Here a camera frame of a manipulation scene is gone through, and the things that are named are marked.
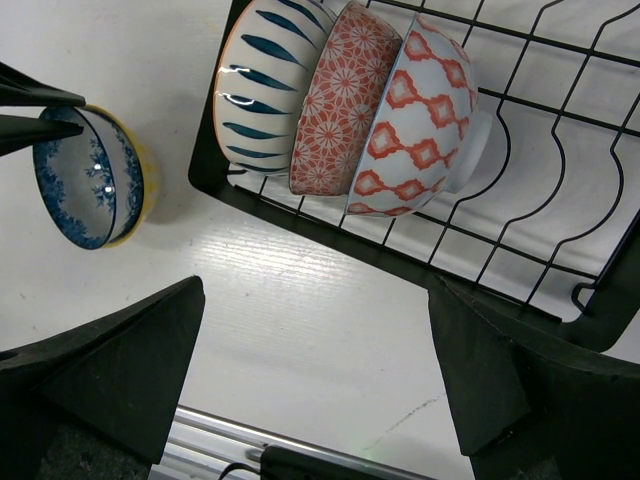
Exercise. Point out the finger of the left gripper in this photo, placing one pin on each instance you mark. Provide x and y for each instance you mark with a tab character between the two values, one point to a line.
17	133
18	89

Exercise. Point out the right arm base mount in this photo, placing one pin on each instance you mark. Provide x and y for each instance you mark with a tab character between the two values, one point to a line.
280	463

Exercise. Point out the black wire dish rack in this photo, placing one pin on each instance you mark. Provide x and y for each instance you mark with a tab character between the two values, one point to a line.
547	229

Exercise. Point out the leaf pattern bowl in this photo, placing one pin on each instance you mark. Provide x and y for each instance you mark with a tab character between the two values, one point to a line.
341	102

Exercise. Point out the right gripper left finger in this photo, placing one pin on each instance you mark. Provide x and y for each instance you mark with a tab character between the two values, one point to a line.
98	401

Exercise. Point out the blue triangle pattern bowl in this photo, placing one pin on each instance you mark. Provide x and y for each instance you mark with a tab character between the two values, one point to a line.
428	133

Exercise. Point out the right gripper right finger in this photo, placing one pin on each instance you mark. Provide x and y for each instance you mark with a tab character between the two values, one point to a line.
528	405

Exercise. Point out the aluminium frame rail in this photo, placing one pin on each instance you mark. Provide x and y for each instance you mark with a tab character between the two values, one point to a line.
201	446

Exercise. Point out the white bowl pink interior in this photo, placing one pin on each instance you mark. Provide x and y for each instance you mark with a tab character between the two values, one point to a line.
262	78

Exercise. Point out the blue floral bowl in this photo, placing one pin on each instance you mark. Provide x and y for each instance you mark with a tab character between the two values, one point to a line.
98	186

